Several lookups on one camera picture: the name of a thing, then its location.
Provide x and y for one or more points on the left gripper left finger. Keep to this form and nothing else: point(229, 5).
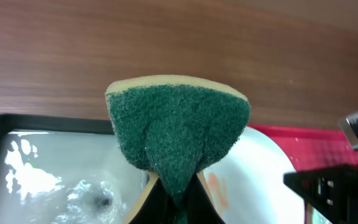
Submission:
point(155, 206)

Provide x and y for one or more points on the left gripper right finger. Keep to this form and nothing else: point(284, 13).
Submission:
point(199, 208)

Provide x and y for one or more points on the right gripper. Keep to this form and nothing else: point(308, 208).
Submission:
point(333, 191)

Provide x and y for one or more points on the white round plate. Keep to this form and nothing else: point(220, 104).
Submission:
point(247, 184)

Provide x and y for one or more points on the green yellow sponge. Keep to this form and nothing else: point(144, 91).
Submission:
point(175, 126)

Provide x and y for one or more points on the red plastic tray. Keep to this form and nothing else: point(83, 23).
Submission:
point(309, 149)

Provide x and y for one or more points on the black water basin tray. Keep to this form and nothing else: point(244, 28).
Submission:
point(64, 170)

